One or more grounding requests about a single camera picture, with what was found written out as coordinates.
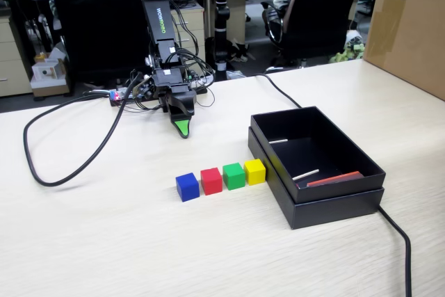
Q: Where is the wide black office chair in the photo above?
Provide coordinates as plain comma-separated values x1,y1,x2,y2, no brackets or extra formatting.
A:
44,0,154,98

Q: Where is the blue wooden cube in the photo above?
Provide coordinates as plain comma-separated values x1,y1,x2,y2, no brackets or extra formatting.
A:
175,172,200,202

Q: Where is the thin black wire loop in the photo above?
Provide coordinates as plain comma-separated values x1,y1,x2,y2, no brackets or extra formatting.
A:
193,90,216,111

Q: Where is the yellow wooden cube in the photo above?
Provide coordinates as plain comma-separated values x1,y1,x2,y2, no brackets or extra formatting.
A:
243,159,267,186

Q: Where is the white carton on floor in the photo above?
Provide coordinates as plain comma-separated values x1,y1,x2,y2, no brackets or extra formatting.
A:
29,58,70,98

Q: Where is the green wooden cube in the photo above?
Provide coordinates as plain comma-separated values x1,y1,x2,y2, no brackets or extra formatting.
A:
222,162,245,191

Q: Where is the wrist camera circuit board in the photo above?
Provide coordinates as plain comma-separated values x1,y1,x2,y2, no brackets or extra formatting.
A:
131,73,156,99

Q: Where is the long white stick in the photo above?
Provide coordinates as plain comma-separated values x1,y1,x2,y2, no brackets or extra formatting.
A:
291,169,320,182

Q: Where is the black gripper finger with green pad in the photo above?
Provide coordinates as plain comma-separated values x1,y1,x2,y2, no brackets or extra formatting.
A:
166,90,197,120
172,118,192,139

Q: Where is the large brown cardboard box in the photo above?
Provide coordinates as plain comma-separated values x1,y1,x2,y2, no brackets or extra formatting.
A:
362,0,445,102

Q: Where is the beige drawer cabinet with lock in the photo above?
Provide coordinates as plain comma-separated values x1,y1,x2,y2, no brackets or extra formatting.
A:
163,0,207,67

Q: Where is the flat red card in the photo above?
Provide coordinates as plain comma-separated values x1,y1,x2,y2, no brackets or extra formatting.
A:
306,170,364,188

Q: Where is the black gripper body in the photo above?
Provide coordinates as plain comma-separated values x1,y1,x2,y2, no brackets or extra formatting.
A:
152,68,192,109

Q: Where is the black open box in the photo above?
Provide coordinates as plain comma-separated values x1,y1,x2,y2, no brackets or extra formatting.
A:
247,126,385,230

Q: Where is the black pole with white rings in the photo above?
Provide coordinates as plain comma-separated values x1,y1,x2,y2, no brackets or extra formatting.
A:
211,0,232,83

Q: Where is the thick black table cable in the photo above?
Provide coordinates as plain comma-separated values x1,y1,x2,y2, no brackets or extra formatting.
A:
252,73,413,297

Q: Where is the red wooden cube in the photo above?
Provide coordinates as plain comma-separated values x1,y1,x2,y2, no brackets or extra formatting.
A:
200,167,223,196

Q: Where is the black office chair with armrests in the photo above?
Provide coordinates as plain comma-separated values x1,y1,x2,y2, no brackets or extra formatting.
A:
260,0,366,70

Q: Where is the green toy pile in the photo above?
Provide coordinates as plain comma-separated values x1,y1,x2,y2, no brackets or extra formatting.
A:
328,42,366,65

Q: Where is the black cardboard box tray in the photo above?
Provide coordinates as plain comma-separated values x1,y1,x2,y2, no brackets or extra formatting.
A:
250,105,387,204

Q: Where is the black base board with electronics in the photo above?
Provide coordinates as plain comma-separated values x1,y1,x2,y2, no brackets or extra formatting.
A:
109,85,209,108

